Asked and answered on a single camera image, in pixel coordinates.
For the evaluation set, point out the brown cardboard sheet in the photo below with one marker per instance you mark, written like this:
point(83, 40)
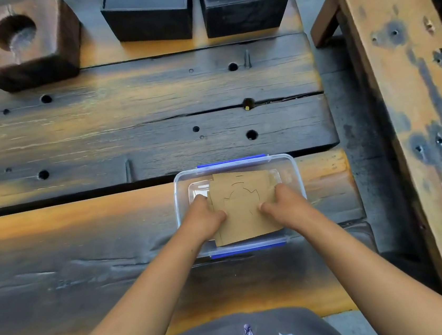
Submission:
point(246, 177)
point(244, 209)

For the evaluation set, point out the person's right forearm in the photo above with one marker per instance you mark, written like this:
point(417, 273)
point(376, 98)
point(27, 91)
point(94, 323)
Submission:
point(380, 276)

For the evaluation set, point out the person's right hand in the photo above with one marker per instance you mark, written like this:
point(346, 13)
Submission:
point(287, 204)

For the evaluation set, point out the brown wooden block round hole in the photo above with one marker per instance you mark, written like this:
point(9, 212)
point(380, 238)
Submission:
point(27, 40)

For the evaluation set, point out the large black wooden box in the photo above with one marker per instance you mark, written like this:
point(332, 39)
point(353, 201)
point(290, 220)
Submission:
point(148, 11)

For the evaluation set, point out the person's left thumb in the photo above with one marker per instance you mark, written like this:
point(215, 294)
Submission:
point(217, 215)

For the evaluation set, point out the person's left hand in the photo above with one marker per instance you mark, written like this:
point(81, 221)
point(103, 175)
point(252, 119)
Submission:
point(202, 217)

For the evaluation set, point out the small black wooden box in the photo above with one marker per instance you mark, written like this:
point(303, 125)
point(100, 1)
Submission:
point(247, 13)

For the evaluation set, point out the person's right thumb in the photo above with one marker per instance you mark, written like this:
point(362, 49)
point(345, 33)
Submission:
point(268, 207)

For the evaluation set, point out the person's left forearm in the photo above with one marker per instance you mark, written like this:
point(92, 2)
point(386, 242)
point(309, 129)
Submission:
point(136, 306)

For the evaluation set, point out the weathered wooden bench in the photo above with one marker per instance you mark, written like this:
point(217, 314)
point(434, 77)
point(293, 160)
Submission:
point(404, 104)

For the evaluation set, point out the clear plastic container blue clips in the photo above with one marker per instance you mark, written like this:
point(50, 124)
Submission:
point(241, 206)

